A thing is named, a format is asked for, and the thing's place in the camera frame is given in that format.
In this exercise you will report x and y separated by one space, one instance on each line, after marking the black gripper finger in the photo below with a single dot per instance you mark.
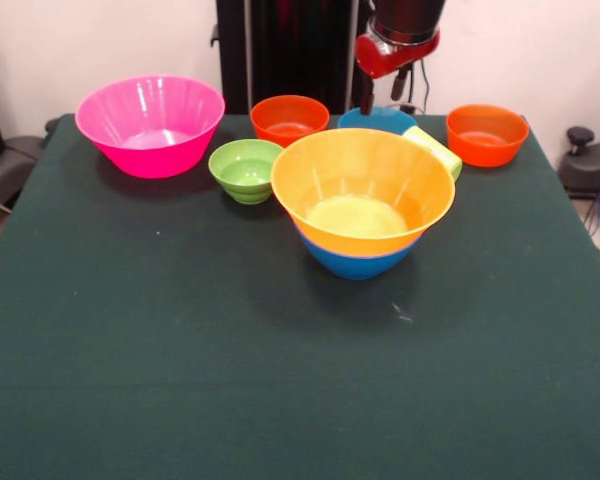
399 85
367 97

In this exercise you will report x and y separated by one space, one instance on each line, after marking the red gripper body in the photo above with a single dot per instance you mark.
395 55

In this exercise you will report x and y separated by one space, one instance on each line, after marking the small blue bowl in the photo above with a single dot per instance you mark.
385 120

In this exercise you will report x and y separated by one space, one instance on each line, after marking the red-orange bowl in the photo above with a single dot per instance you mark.
290 112
485 145

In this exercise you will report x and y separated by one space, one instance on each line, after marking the lime yellow cup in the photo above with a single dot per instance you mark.
447 155

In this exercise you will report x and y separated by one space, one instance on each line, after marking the large orange bowl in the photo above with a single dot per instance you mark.
320 170

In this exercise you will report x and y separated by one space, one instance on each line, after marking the medium blue bowl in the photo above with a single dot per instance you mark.
355 265

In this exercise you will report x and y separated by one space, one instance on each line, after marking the small green bowl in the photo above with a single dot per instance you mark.
240 175

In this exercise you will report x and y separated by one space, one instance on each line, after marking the large pink bowl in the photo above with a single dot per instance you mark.
130 110

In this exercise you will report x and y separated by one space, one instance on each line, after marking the dark green tablecloth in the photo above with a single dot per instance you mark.
300 390

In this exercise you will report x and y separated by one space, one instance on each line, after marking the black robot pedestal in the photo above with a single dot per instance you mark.
305 50

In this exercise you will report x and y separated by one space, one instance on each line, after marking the grey pedestal foot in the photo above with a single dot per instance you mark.
15 155
595 165

